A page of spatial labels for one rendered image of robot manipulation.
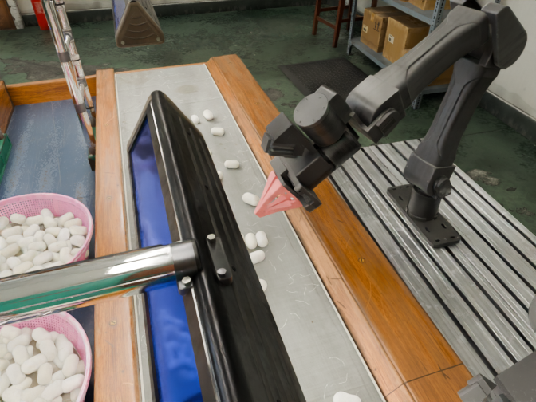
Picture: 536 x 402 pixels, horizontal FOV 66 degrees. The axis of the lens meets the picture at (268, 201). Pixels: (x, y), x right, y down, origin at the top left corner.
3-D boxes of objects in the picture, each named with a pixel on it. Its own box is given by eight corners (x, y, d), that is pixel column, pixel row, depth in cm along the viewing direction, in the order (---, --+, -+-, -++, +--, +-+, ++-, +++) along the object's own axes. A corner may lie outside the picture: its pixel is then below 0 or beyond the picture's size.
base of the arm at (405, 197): (442, 219, 80) (473, 213, 81) (391, 163, 95) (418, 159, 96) (431, 249, 85) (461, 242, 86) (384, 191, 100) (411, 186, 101)
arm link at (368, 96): (371, 119, 61) (529, -14, 61) (335, 95, 67) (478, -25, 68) (389, 167, 70) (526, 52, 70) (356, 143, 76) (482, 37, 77)
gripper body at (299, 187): (291, 192, 64) (329, 160, 62) (271, 157, 71) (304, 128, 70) (314, 212, 68) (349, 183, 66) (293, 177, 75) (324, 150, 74)
